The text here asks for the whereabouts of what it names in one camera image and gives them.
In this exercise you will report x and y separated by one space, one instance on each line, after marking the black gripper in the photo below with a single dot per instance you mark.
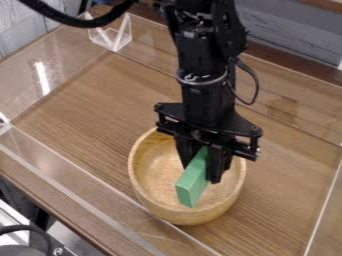
204 121

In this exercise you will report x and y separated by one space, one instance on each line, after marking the green rectangular block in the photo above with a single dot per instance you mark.
191 183

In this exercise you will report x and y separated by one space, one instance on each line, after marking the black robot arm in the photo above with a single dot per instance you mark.
210 38

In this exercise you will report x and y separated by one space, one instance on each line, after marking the brown wooden bowl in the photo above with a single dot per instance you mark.
153 171

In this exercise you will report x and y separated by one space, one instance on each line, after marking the clear acrylic tray wall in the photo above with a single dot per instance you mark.
68 164

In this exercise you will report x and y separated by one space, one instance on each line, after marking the clear acrylic corner bracket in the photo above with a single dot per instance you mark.
112 39

